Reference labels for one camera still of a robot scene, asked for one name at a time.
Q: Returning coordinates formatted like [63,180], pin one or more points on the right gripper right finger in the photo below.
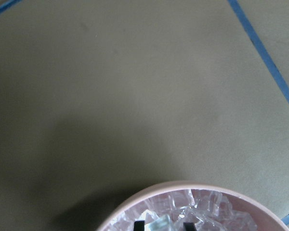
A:
[189,226]

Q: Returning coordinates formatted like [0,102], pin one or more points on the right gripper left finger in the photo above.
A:
[139,225]

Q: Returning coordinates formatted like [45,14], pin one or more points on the clear ice cube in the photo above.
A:
[163,223]

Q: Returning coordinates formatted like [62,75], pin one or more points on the pink bowl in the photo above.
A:
[263,217]

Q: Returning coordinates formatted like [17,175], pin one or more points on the pile of ice cubes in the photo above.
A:
[208,210]

